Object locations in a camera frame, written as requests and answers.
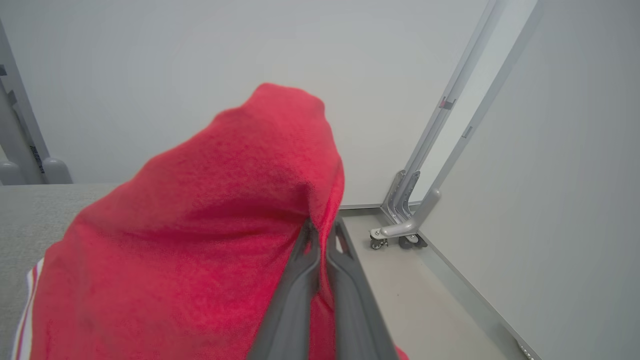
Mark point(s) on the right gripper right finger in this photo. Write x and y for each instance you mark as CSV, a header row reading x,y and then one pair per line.
x,y
357,325

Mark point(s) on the red Bulls 23 jersey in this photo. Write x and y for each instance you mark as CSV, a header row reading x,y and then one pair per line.
x,y
200,225

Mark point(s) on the grey fabric sofa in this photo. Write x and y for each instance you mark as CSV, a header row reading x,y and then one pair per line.
x,y
35,220

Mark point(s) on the grey wheeled partition frame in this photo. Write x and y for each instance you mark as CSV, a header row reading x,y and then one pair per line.
x,y
425,210

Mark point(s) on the grey partition post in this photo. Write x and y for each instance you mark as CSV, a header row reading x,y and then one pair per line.
x,y
20,140

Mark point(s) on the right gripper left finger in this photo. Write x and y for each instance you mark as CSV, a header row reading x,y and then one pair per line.
x,y
287,325

